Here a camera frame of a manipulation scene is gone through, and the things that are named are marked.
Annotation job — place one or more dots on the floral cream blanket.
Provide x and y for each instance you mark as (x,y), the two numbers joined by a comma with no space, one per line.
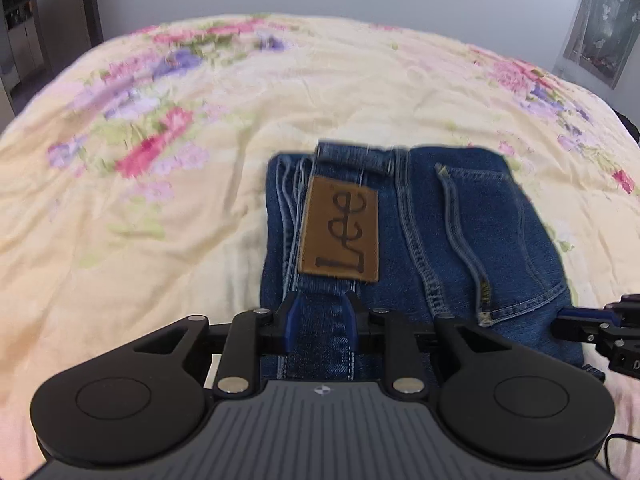
(175,220)

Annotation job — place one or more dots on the grey cabinet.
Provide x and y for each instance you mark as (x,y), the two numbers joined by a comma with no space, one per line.
(30,20)

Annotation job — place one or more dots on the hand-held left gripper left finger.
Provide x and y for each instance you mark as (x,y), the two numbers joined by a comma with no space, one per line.
(290,327)

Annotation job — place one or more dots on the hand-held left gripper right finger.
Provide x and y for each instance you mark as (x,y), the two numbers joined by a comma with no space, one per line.
(351,327)

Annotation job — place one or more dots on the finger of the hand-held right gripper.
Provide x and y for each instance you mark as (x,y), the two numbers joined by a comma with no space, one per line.
(575,316)

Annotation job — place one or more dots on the blue denim pants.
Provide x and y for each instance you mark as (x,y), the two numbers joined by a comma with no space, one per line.
(440,240)

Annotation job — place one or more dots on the window with grey curtain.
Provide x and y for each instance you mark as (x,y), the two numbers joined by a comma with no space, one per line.
(602,25)

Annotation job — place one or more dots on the black jacket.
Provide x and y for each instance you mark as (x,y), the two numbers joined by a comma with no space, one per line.
(632,130)

